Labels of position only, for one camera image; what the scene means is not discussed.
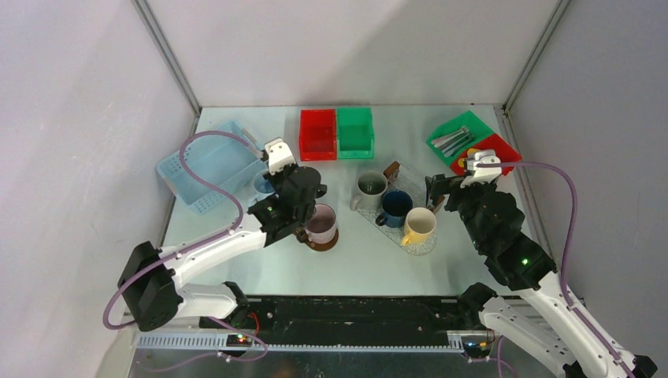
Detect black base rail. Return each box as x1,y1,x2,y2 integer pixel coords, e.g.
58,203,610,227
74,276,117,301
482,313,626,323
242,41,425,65
224,295,484,347

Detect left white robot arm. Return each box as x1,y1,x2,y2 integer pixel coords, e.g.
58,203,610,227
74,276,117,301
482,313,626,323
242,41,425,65
115,165,327,332

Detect brown wooden oval tray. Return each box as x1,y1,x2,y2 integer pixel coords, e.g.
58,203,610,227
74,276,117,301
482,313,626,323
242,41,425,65
293,228,339,252

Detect light blue mug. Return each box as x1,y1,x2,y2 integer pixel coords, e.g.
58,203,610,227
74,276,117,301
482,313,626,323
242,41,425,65
249,170,275,206

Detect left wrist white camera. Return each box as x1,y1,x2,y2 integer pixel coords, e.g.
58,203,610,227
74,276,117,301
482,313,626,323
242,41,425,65
260,137,296,175

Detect red plastic bin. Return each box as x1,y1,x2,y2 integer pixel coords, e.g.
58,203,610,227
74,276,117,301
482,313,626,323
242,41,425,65
298,109,337,161

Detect mauve pink mug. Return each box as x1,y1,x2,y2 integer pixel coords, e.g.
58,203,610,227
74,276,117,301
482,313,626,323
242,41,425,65
298,204,337,244

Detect red toothpaste bin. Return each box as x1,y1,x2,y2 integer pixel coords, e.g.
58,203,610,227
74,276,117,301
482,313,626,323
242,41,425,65
448,133,522,175

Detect grey mug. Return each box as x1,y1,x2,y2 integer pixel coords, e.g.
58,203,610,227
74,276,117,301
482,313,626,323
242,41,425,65
350,170,388,211

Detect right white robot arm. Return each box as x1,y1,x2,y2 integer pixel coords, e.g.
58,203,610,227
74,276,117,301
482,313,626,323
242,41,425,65
425,174,658,377

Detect cream yellow mug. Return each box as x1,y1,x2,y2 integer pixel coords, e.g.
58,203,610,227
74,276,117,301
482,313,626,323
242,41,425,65
401,207,437,246

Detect dark blue mug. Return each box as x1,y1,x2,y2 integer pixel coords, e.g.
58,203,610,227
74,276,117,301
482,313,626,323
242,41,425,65
375,190,414,228

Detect green plastic bin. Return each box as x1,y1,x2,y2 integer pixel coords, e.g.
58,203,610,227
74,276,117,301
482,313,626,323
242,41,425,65
336,107,375,160

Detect clear glass oval tray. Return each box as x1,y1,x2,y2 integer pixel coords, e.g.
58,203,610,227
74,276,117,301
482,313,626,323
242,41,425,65
357,209,437,256

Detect light blue plastic basket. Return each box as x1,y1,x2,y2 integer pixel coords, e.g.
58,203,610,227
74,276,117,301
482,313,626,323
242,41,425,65
156,136,265,214

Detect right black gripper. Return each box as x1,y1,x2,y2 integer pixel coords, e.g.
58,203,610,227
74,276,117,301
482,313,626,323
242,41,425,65
424,171,493,250

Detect brown ended acrylic rack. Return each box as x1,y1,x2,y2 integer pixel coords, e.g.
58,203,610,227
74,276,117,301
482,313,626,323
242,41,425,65
383,161,445,214

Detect wrist white camera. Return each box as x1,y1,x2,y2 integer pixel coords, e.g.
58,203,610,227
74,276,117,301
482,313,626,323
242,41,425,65
460,150,503,188
260,137,296,175

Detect green toothbrush bin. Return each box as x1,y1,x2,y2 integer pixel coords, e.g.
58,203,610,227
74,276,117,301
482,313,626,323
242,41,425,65
425,111,494,165

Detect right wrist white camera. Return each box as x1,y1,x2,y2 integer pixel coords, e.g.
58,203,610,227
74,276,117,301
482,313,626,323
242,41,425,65
460,150,503,188

